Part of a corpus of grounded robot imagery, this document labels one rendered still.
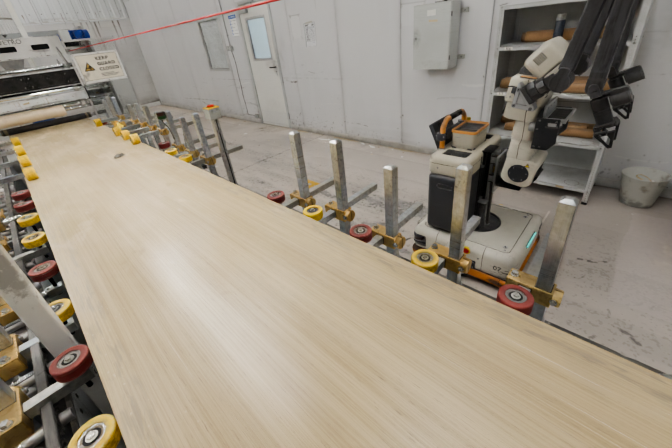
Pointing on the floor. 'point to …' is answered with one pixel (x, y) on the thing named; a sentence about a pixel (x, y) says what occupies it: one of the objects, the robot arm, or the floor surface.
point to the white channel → (56, 342)
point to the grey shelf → (544, 18)
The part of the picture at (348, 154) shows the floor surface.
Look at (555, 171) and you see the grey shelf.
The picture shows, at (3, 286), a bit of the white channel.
